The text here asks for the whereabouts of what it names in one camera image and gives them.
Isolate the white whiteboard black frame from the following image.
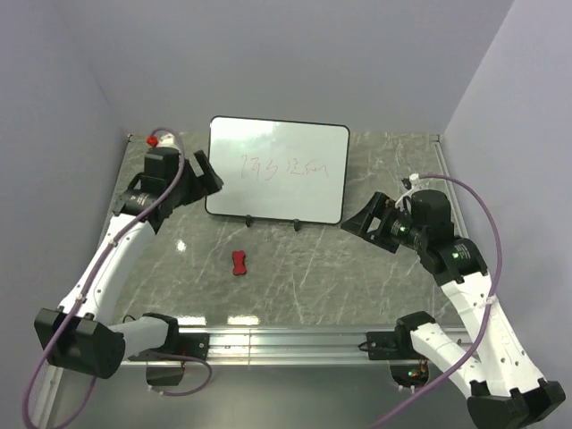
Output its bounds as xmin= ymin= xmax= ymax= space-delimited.
xmin=206 ymin=116 xmax=350 ymax=224

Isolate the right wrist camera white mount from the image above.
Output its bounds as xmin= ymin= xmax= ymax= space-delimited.
xmin=400 ymin=173 xmax=421 ymax=200

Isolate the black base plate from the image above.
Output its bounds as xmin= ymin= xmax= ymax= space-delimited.
xmin=128 ymin=331 xmax=210 ymax=361
xmin=365 ymin=331 xmax=401 ymax=360

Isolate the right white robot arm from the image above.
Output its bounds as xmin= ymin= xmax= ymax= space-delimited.
xmin=341 ymin=189 xmax=566 ymax=428

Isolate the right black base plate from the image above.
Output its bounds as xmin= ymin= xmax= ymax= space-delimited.
xmin=365 ymin=331 xmax=401 ymax=360

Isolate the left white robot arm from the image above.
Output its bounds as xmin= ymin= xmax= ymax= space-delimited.
xmin=34 ymin=147 xmax=223 ymax=379

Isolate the aluminium mounting rail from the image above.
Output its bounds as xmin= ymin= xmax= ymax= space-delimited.
xmin=120 ymin=326 xmax=475 ymax=367

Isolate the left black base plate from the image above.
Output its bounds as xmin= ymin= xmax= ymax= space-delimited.
xmin=128 ymin=331 xmax=210 ymax=361

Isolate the red bone-shaped eraser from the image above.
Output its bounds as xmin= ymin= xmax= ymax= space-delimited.
xmin=231 ymin=250 xmax=247 ymax=276

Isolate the left wrist camera red cap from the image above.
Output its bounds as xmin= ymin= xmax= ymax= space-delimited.
xmin=147 ymin=132 xmax=178 ymax=149

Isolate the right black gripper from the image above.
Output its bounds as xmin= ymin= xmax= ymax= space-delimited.
xmin=341 ymin=190 xmax=427 ymax=252

